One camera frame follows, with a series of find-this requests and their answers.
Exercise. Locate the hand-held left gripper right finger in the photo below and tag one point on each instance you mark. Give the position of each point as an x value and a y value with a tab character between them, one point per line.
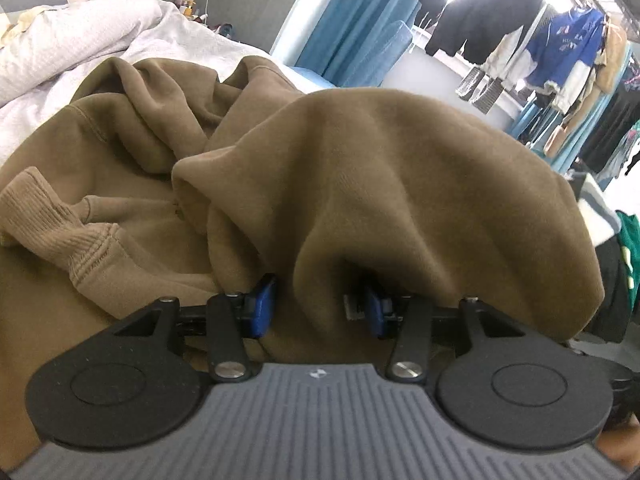
377	310

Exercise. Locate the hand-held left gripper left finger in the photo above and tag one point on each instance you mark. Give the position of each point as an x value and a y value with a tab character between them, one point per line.
260	305

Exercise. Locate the brown sweatshirt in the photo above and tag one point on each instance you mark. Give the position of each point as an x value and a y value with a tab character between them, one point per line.
375	170

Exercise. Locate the person's right hand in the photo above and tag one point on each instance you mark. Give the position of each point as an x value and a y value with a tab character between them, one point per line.
622	440

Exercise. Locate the black garment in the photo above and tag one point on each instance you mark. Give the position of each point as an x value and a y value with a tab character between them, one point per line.
607	290

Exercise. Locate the green hoodie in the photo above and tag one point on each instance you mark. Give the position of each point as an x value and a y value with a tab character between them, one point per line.
631	255

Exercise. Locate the white grey striped fleece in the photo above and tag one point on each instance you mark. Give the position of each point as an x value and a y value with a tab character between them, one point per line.
597	210

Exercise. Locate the striped hanging garment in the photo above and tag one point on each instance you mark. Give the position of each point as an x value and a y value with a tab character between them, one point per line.
480	90

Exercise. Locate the black hanging dress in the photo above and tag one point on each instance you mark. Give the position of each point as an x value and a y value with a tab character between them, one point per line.
615	130

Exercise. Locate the beige white hanging garment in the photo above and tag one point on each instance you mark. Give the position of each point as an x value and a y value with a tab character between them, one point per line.
507	55

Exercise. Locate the cluster of toiletry bottles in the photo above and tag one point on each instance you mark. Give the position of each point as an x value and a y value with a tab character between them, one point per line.
187	6

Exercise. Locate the black hanging jacket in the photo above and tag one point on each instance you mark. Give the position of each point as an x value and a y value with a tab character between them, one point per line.
490	10

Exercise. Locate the blue white hanging jersey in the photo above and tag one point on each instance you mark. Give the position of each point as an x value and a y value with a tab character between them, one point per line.
565	50

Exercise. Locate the white quilt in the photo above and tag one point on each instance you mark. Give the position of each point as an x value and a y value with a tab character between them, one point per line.
75	40

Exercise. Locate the tan hanging garment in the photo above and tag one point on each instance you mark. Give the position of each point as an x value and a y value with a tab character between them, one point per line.
612	55

